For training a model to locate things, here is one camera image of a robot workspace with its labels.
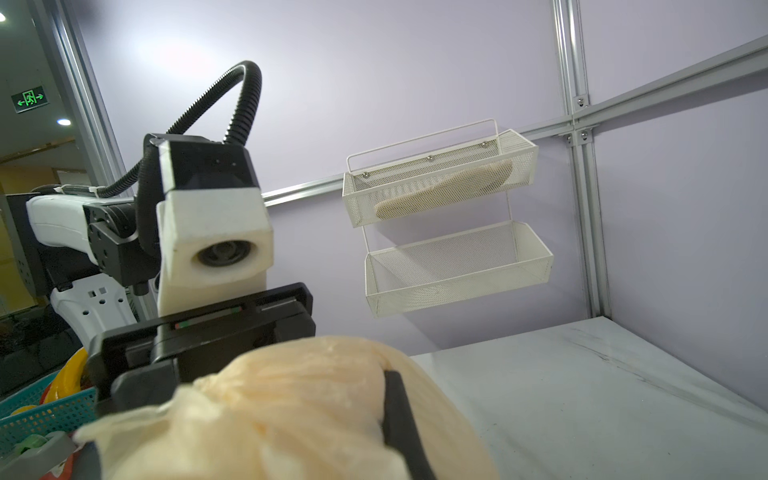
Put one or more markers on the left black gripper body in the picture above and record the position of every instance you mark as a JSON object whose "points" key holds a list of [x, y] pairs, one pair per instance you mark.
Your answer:
{"points": [[143, 364]]}

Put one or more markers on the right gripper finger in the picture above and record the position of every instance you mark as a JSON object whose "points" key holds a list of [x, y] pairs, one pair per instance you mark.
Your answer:
{"points": [[399, 427]]}

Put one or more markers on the translucent beige plastic bag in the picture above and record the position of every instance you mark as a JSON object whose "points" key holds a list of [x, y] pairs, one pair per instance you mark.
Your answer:
{"points": [[312, 408]]}

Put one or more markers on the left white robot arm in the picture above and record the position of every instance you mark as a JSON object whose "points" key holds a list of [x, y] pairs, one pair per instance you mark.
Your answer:
{"points": [[97, 260]]}

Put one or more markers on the teal plastic crate outside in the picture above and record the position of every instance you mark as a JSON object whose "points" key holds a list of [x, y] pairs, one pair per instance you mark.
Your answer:
{"points": [[22, 415]]}

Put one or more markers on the white lower mesh shelf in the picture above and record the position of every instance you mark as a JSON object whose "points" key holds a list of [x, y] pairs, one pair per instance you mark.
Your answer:
{"points": [[462, 266]]}

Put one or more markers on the white mesh shelf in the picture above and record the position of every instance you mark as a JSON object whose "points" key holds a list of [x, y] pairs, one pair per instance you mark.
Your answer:
{"points": [[411, 165], [462, 266]]}

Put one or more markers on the beige glove in shelf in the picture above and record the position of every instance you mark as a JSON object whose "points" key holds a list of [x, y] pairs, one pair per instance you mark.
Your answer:
{"points": [[461, 186]]}

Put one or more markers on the white upper mesh shelf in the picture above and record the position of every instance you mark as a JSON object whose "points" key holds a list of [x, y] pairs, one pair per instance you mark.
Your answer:
{"points": [[411, 165]]}

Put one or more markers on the green exit sign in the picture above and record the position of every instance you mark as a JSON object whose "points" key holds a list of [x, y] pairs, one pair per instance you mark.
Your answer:
{"points": [[29, 99]]}

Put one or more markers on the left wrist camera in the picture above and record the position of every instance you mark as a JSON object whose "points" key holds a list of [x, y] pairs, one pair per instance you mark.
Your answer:
{"points": [[216, 240]]}

